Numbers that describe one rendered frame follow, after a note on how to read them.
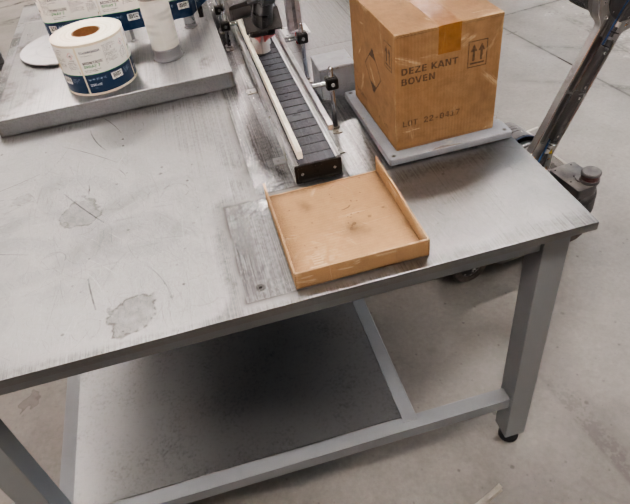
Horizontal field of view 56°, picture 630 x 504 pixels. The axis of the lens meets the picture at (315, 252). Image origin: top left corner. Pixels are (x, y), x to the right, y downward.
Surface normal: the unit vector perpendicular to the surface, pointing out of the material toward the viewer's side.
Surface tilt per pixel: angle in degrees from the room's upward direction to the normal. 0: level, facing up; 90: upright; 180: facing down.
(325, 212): 0
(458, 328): 0
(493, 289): 0
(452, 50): 90
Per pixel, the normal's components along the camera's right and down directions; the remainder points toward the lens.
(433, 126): 0.26, 0.62
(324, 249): -0.11, -0.73
